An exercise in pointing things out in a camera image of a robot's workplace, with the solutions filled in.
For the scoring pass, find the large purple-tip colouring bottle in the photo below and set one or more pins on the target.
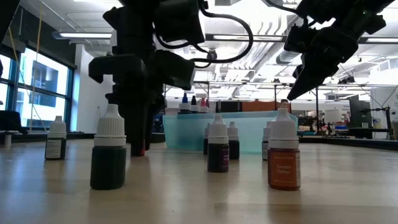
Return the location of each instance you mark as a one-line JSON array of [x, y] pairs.
[[210, 109]]

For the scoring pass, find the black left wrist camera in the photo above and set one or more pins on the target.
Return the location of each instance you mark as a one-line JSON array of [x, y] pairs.
[[174, 70]]

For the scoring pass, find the black aluminium table frame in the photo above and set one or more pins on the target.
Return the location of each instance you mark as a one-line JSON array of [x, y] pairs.
[[357, 143]]

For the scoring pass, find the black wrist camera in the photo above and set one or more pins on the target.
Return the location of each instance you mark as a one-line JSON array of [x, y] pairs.
[[174, 70], [297, 39]]

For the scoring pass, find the orange partition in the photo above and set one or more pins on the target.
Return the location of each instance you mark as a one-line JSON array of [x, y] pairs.
[[261, 106]]

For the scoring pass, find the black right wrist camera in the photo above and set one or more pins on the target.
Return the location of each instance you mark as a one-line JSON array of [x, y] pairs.
[[297, 39]]

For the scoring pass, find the small orange dropper bottle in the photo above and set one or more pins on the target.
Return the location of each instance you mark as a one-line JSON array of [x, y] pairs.
[[283, 171]]

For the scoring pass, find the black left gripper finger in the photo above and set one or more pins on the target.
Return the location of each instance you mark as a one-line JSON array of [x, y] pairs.
[[155, 118], [135, 124]]

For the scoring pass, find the small purple-label dropper bottle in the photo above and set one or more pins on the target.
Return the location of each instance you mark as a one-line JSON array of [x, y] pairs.
[[217, 158]]

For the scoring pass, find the small dark green dropper bottle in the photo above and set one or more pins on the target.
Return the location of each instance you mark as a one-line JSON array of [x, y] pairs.
[[108, 168]]

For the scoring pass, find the large window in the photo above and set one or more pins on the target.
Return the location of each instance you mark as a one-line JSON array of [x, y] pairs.
[[46, 77]]

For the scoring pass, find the large red-tip colouring bottle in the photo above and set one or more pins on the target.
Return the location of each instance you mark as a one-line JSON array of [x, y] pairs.
[[203, 109]]

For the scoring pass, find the large blue-tip colouring bottle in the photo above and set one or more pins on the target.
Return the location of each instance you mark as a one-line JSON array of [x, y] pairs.
[[185, 106]]

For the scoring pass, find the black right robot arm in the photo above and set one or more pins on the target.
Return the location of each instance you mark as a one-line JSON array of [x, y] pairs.
[[342, 9]]

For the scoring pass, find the black chair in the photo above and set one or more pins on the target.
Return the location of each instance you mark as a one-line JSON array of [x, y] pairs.
[[11, 121]]

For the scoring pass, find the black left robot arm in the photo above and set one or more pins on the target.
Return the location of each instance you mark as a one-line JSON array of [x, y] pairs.
[[133, 28]]

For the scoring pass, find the large black-tip colouring bottle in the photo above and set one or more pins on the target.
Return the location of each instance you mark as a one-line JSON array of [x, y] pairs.
[[194, 108]]

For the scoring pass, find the teal translucent plastic bin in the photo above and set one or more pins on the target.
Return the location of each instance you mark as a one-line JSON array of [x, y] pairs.
[[186, 133]]

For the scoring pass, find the black round stand base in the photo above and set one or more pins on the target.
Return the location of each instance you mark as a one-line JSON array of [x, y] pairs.
[[158, 138]]

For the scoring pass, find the black monitor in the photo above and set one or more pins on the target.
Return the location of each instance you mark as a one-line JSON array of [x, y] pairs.
[[360, 112]]

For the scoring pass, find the fluorescent ceiling light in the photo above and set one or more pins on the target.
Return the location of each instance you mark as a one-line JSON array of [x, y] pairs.
[[382, 40], [85, 35], [248, 37]]

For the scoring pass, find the person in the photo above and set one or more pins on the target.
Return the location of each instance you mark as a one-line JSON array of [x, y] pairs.
[[284, 103]]

